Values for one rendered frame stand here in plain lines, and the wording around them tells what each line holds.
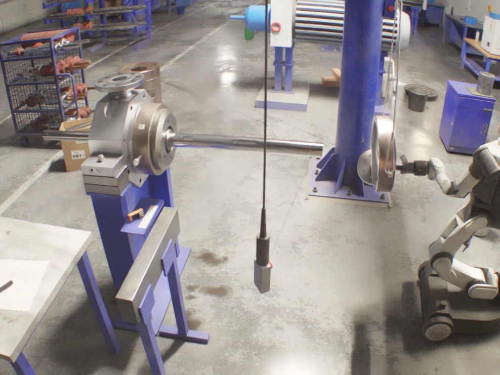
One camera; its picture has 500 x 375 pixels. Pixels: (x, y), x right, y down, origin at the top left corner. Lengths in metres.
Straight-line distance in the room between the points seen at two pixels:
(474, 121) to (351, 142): 1.80
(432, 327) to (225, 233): 1.71
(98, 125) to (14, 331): 1.06
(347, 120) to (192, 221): 1.52
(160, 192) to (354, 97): 1.73
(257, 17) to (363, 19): 2.41
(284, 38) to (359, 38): 2.15
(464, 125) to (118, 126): 3.81
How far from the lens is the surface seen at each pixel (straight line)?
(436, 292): 2.73
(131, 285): 1.66
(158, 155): 2.07
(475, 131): 4.95
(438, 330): 2.65
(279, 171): 4.05
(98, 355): 2.58
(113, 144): 2.03
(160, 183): 2.70
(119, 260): 2.30
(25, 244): 2.03
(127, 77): 2.16
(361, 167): 2.37
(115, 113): 2.10
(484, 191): 2.25
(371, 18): 3.35
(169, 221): 1.94
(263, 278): 1.47
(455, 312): 2.69
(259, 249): 1.41
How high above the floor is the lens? 2.01
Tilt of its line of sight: 32 degrees down
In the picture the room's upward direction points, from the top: straight up
